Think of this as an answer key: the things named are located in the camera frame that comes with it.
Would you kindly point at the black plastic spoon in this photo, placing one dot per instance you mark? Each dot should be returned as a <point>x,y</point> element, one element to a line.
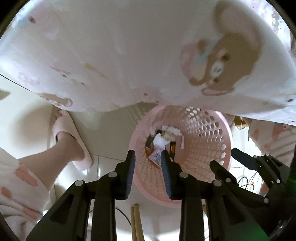
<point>150,139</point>

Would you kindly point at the pink slipper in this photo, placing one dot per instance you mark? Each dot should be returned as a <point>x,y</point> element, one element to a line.
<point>68,140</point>

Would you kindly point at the orange foil candy wrapper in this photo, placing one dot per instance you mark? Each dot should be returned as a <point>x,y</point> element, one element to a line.
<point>148,151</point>

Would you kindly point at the purple cartoon tissue pack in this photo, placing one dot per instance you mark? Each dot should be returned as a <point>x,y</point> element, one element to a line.
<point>155,156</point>

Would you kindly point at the person's pajama leg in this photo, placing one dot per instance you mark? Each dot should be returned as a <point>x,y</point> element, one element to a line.
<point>25,185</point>
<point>275,139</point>

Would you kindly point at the small white tissue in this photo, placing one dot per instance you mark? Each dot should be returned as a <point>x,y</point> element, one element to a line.
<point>161,142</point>

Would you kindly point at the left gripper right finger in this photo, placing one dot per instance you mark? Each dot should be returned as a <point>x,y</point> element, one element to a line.
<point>171,174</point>

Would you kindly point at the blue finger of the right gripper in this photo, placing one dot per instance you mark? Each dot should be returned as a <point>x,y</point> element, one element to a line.
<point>244,196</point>
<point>251,162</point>

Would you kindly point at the pink perforated trash basket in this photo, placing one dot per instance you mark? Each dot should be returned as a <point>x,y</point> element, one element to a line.
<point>205,136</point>

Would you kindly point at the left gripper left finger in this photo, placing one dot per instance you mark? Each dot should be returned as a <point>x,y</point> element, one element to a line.
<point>124,178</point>

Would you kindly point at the pink cartoon bear bedsheet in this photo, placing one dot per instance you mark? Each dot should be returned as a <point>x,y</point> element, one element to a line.
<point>230,56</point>

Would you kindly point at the black orange snack wrapper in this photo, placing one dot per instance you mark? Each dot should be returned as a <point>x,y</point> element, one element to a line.
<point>172,151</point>

